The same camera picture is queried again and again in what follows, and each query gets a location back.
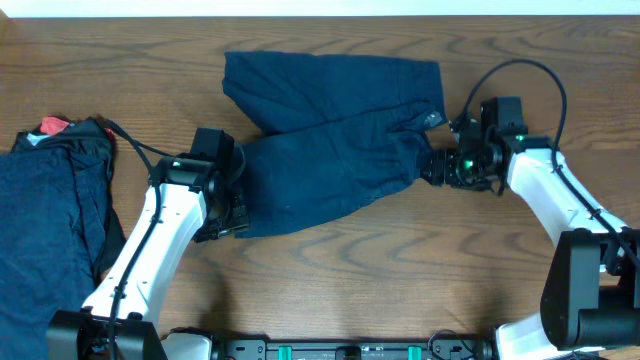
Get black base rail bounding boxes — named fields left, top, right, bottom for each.
left=164, top=327, right=496, bottom=360

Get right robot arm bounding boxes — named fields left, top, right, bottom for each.
left=421, top=97, right=639, bottom=359

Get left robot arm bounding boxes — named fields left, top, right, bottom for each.
left=46, top=128, right=249, bottom=359

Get navy blue shorts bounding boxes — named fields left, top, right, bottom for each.
left=222, top=51, right=446, bottom=238

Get navy blue clothes pile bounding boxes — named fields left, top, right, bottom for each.
left=1, top=118, right=113, bottom=359

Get red garment in pile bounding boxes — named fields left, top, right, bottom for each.
left=39, top=116, right=115, bottom=141

